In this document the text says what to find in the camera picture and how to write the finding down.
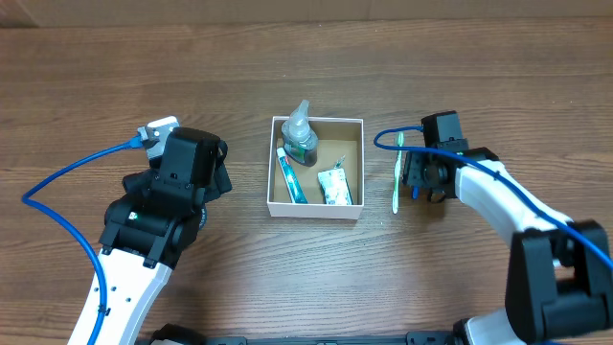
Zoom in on green white toothbrush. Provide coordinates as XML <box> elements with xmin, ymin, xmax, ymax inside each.
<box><xmin>392</xmin><ymin>150</ymin><xmax>402</xmax><ymax>215</ymax></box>

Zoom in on white green sachet packet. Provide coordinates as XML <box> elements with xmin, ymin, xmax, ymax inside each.
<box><xmin>317</xmin><ymin>155</ymin><xmax>353</xmax><ymax>206</ymax></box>

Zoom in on green toothpaste tube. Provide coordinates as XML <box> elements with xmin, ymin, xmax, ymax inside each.
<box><xmin>276</xmin><ymin>148</ymin><xmax>308</xmax><ymax>204</ymax></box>

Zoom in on clear soap bottle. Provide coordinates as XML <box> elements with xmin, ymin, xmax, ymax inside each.
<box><xmin>282</xmin><ymin>100</ymin><xmax>319</xmax><ymax>167</ymax></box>

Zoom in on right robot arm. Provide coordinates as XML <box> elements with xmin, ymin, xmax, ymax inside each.
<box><xmin>402</xmin><ymin>111</ymin><xmax>612</xmax><ymax>344</ymax></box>

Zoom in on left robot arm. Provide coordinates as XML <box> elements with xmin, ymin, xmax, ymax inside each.
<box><xmin>69</xmin><ymin>127</ymin><xmax>232</xmax><ymax>344</ymax></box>

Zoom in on white cardboard box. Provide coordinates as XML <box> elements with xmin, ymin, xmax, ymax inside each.
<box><xmin>266</xmin><ymin>116</ymin><xmax>365</xmax><ymax>219</ymax></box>

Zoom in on left blue cable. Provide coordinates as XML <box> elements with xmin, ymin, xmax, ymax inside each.
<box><xmin>21</xmin><ymin>135</ymin><xmax>145</xmax><ymax>345</ymax></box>

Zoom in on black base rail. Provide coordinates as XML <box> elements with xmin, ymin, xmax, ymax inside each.
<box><xmin>136</xmin><ymin>323</ymin><xmax>528</xmax><ymax>345</ymax></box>

